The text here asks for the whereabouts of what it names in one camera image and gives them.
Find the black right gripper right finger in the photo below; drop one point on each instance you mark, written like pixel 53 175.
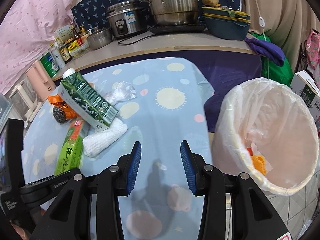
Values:
pixel 206 180

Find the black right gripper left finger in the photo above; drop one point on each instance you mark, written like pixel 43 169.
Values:
pixel 114 182

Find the white foam fruit net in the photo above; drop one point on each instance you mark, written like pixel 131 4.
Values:
pixel 95 143

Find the green wasabi box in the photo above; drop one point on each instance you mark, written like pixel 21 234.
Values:
pixel 72 147

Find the orange foam fruit net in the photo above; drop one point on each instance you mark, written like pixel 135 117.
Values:
pixel 259 163

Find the clear plastic bag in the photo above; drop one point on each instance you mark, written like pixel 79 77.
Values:
pixel 121 91

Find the green milk carton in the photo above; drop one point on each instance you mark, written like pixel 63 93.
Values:
pixel 86 101

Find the orange plastic bag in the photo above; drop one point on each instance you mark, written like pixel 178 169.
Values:
pixel 59 102

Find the white lined trash bin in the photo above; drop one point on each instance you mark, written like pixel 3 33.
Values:
pixel 274 122

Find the steel wool scrubber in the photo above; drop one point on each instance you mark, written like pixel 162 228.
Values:
pixel 59 115

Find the light blue dotted tablecloth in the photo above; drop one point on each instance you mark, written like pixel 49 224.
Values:
pixel 168 109

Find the pink electric kettle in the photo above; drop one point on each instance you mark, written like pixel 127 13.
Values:
pixel 40 80

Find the green bag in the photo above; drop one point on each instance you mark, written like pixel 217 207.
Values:
pixel 275 65

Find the clear glass food container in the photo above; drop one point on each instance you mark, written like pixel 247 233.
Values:
pixel 79 51

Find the white milk carton box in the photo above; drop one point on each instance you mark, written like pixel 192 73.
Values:
pixel 304 86

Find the dark soy sauce bottle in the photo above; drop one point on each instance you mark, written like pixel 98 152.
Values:
pixel 64 52

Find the white bottle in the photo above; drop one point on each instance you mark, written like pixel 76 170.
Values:
pixel 57 56

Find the small steel lidded pot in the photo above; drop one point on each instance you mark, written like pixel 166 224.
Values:
pixel 100 38

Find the white seasoning box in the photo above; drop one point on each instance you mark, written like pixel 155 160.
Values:
pixel 64 33

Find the black induction cooktop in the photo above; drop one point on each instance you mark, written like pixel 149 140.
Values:
pixel 177 29

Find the stacked teal yellow basins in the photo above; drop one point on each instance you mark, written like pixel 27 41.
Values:
pixel 226 24

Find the steel rice cooker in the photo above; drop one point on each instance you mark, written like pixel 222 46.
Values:
pixel 127 19

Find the pink curtain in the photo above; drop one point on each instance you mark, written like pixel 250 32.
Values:
pixel 26 32

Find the pink floral garment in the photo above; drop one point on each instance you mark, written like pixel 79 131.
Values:
pixel 312 49

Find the large steel steamer pot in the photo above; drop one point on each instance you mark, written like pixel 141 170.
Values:
pixel 174 12

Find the beige curtain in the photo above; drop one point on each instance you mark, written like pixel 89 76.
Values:
pixel 286 22

